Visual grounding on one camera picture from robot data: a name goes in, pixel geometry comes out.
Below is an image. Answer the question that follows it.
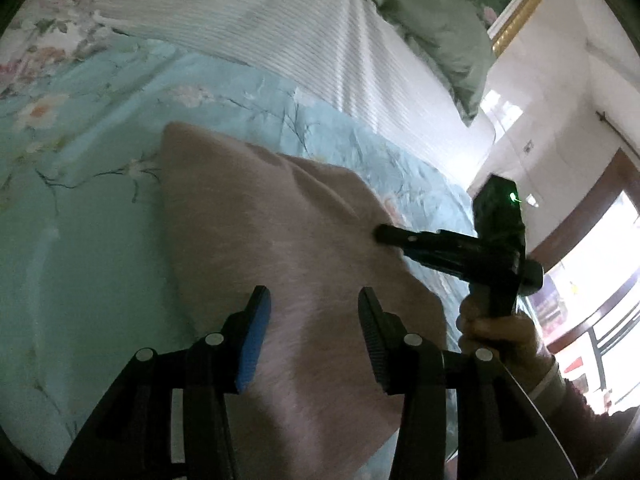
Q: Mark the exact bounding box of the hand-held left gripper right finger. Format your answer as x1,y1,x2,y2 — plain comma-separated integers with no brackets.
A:
357,286,581,480

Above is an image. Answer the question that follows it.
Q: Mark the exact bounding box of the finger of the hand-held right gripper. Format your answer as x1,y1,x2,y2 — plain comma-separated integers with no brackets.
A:
406,249,477,282
375,224,482,257

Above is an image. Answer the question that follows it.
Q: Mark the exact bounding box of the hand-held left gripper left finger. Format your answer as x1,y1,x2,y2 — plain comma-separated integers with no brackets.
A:
55,285,272,480

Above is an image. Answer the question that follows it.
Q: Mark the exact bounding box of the grey-pink knit sweater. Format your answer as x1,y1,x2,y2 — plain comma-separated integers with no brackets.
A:
157,121,450,480

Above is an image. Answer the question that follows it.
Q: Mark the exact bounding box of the person's right forearm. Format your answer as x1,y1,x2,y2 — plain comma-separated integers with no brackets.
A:
520,355,640,480

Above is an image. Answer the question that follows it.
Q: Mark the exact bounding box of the person's right hand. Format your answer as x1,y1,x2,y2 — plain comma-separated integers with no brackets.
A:
457,300,555,392

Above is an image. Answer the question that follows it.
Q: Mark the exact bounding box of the green pillow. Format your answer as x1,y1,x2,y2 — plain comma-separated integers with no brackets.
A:
330,0,496,128

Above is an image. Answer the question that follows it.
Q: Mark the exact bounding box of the teal floral bed sheet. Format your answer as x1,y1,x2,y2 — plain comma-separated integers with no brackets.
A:
0,0,538,480

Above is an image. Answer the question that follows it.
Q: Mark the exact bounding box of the brown door frame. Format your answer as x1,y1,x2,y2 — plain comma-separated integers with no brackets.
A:
529,147,640,272

